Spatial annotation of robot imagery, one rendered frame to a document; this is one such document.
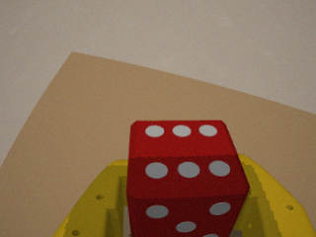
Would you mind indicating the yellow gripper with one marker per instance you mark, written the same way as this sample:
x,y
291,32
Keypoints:
x,y
269,209

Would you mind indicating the red die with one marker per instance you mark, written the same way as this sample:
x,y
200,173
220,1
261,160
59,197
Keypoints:
x,y
184,179

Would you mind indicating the tan square mat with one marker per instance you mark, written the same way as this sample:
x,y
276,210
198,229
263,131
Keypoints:
x,y
82,121

